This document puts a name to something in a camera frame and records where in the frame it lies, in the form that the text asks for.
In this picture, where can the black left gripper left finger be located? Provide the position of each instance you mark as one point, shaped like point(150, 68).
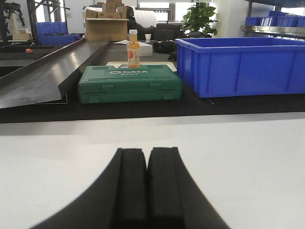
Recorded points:
point(116, 200)

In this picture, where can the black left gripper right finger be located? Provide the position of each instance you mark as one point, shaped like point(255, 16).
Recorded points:
point(175, 201)

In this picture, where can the green SATA tool case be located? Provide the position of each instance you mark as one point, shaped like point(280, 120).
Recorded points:
point(107, 84)

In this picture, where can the black slanted metal guide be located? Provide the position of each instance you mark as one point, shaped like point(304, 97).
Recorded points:
point(50, 77)

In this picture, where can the large blue plastic bin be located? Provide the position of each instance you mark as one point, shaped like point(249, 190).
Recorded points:
point(223, 67)

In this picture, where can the orange juice bottle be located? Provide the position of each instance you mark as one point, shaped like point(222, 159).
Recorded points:
point(133, 50)

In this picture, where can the white rectangular box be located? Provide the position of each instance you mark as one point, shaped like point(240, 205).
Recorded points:
point(145, 49)

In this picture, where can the white paper cup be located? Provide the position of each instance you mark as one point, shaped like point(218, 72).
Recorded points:
point(148, 37)

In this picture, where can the large open cardboard box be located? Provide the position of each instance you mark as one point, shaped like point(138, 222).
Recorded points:
point(98, 29)

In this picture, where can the green potted plant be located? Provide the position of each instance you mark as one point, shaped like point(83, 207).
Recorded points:
point(199, 18)

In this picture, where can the blue bin on left table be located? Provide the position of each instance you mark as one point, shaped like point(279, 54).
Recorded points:
point(54, 33)

